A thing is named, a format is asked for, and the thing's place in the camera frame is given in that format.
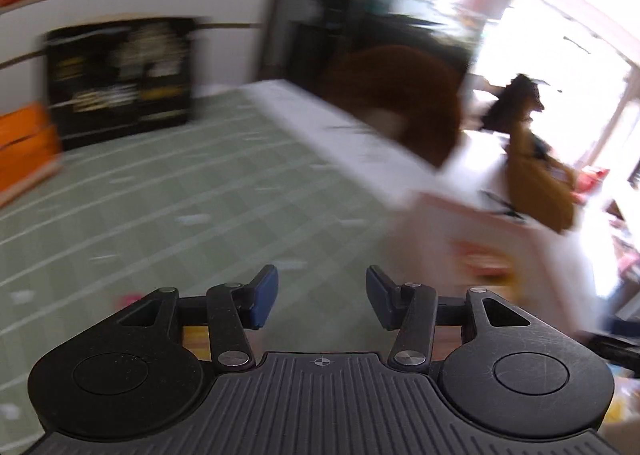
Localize black water dispenser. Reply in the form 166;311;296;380
290;0;351;80

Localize orange tissue pack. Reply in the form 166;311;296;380
0;102;63;208

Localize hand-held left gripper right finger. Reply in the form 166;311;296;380
366;264;533;371

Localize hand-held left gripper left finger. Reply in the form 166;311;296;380
117;264;279;372

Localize black plum snack bag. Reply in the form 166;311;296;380
45;17;196;150

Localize green checkered tablecloth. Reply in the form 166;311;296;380
0;80;451;436

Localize pink gift box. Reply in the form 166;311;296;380
390;190;601;336

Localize brown plush toy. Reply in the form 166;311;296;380
325;46;463;170

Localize wooden wall shelf unit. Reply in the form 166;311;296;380
0;0;296;86

